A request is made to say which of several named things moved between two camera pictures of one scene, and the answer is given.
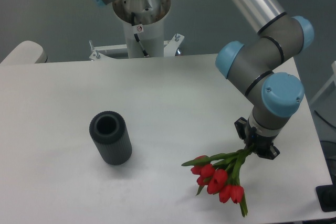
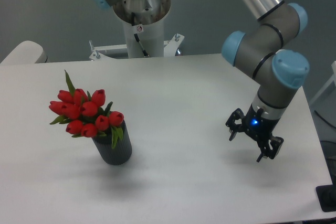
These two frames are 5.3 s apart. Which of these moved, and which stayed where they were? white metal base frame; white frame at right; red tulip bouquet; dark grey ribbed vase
Moved: red tulip bouquet
Stayed: white frame at right; white metal base frame; dark grey ribbed vase
